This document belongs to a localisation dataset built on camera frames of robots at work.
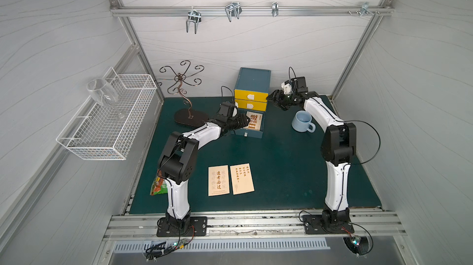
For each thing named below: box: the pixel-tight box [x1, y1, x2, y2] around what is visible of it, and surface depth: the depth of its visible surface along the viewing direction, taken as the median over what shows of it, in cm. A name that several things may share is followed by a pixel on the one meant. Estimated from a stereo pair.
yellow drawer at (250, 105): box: [235, 98, 268, 112], surface depth 103 cm
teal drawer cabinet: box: [234, 67, 271, 112], surface depth 103 cm
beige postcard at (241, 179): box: [229, 162, 255, 196], surface depth 88 cm
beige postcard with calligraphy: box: [208, 165, 230, 197], surface depth 88 cm
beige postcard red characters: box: [242, 110, 263, 132], surface depth 110 cm
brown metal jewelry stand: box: [158, 59, 209, 127], surface depth 93 cm
